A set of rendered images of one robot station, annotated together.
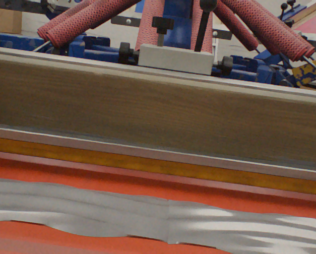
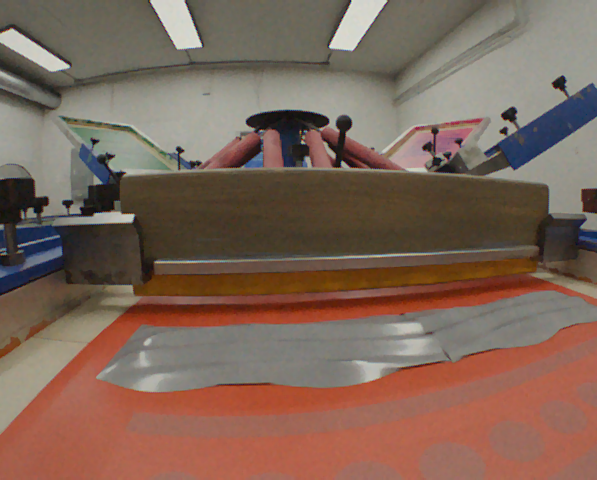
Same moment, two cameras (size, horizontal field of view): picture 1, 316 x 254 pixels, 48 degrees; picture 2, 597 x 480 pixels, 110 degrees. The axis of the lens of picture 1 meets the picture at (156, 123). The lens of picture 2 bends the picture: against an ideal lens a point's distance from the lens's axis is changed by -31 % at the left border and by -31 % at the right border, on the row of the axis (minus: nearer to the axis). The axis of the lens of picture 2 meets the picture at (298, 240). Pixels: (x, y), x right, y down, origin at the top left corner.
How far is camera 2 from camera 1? 0.15 m
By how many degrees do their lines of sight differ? 9
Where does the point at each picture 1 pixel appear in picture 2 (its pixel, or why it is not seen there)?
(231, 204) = (459, 303)
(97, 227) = (353, 370)
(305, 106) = (497, 183)
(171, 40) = not seen: hidden behind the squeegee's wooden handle
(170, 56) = not seen: hidden behind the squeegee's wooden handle
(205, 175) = (416, 279)
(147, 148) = (357, 256)
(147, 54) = not seen: hidden behind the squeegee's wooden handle
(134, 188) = (349, 311)
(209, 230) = (478, 332)
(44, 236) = (283, 401)
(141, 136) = (343, 244)
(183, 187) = (398, 298)
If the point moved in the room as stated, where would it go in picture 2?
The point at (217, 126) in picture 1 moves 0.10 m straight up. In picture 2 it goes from (427, 217) to (425, 97)
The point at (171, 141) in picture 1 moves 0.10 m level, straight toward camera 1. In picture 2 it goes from (380, 244) to (445, 276)
